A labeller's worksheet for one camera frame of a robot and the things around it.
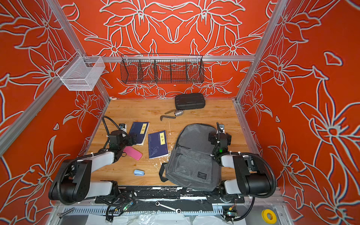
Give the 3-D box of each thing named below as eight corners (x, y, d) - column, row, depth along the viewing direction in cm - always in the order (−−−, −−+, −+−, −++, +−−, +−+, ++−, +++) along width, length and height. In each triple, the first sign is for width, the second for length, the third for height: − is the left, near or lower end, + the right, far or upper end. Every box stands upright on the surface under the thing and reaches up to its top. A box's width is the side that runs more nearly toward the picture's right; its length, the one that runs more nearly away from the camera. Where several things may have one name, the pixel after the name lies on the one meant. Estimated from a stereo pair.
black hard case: (174, 110, 114) (174, 105, 109) (175, 97, 124) (174, 92, 119) (204, 110, 114) (205, 105, 109) (202, 97, 124) (203, 92, 119)
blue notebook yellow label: (149, 159, 88) (148, 158, 86) (148, 134, 100) (148, 133, 98) (168, 156, 89) (168, 154, 87) (166, 132, 101) (165, 130, 99)
